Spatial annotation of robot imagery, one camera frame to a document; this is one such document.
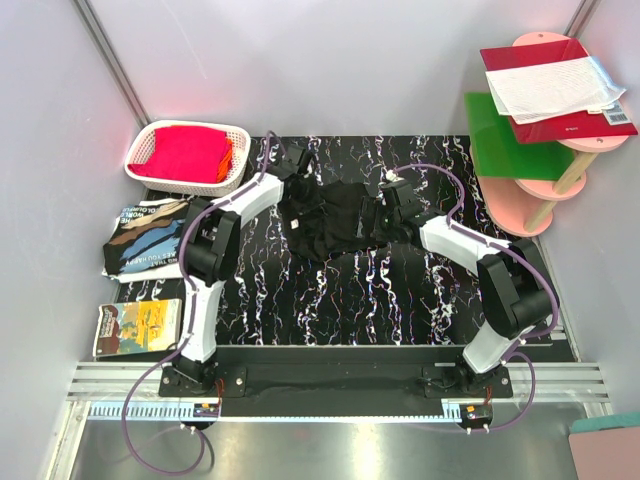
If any green plastic sheet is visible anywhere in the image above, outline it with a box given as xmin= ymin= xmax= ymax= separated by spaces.
xmin=464 ymin=92 xmax=574 ymax=181

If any folded black printed t shirt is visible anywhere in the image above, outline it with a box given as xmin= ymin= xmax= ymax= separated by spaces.
xmin=102 ymin=198 xmax=190 ymax=283

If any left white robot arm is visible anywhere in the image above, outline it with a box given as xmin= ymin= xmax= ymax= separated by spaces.
xmin=178 ymin=146 xmax=313 ymax=365

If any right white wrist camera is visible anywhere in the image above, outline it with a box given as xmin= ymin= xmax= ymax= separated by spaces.
xmin=384 ymin=170 xmax=401 ymax=183

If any pink round tiered shelf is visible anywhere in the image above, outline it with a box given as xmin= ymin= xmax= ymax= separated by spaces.
xmin=477 ymin=31 xmax=629 ymax=238

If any red plastic sheet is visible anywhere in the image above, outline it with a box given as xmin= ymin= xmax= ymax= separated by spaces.
xmin=480 ymin=32 xmax=638 ymax=147

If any illustrated book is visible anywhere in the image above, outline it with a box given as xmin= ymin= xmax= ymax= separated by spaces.
xmin=93 ymin=299 xmax=183 ymax=359

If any white plastic laundry basket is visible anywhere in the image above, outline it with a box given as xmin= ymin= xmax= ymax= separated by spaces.
xmin=125 ymin=120 xmax=251 ymax=197

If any orange folded t shirt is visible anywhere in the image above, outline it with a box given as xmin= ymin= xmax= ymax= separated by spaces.
xmin=216 ymin=138 xmax=233 ymax=183

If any white mesh bag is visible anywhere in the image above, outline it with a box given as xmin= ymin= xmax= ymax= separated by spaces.
xmin=486 ymin=56 xmax=626 ymax=124

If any teal board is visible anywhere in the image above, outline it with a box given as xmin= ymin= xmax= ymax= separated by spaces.
xmin=570 ymin=416 xmax=639 ymax=434

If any pink board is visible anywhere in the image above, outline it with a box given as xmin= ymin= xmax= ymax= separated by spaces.
xmin=569 ymin=427 xmax=639 ymax=480

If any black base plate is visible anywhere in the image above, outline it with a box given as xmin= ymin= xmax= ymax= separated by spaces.
xmin=159 ymin=346 xmax=513 ymax=420

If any black printed t shirt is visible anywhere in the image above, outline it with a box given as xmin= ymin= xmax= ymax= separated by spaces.
xmin=102 ymin=198 xmax=190 ymax=283
xmin=278 ymin=181 xmax=389 ymax=262

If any pink folded t shirt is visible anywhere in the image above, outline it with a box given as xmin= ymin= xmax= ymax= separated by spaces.
xmin=130 ymin=126 xmax=227 ymax=184

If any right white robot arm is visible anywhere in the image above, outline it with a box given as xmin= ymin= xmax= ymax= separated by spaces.
xmin=356 ymin=179 xmax=559 ymax=375

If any aluminium rail frame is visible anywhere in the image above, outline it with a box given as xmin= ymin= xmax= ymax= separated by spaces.
xmin=48 ymin=348 xmax=613 ymax=479

